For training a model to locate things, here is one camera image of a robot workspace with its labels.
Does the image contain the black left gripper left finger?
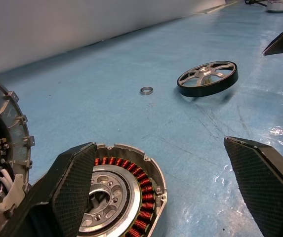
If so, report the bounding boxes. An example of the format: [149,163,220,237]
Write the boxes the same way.
[0,142,98,237]

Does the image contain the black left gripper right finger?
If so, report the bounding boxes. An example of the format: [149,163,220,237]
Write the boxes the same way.
[223,136,283,237]

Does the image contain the motor stator with copper coils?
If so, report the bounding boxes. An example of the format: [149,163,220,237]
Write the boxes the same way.
[78,143,168,237]

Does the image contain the black rotor wheel silver spokes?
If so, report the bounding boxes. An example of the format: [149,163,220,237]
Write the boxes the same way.
[176,61,239,98]

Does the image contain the silver round motor housing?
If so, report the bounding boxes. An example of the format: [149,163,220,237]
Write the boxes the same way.
[266,0,283,13]

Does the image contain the grey motor rotor disc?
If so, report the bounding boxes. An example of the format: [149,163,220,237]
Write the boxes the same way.
[0,70,36,230]

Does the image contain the blue plastic table cover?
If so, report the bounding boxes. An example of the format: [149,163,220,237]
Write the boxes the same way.
[0,0,283,237]

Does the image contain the thin black cable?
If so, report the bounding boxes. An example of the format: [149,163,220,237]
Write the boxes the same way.
[244,0,268,7]

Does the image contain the small silver bearing ring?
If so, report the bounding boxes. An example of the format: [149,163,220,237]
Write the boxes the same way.
[139,86,155,95]

